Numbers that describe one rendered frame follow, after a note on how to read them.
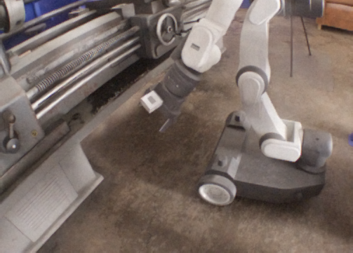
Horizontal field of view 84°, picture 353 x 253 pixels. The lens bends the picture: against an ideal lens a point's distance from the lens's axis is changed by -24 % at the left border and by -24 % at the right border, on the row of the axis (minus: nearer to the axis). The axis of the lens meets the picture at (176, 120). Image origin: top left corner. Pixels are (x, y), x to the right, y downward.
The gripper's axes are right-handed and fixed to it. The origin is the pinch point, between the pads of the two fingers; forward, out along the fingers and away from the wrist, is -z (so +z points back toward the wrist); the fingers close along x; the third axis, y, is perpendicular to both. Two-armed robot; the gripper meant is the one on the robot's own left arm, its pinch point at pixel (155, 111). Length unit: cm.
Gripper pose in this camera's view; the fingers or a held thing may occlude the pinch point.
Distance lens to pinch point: 77.2
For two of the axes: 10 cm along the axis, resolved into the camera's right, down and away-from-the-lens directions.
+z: 5.5, -6.3, -5.4
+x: -6.4, -7.4, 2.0
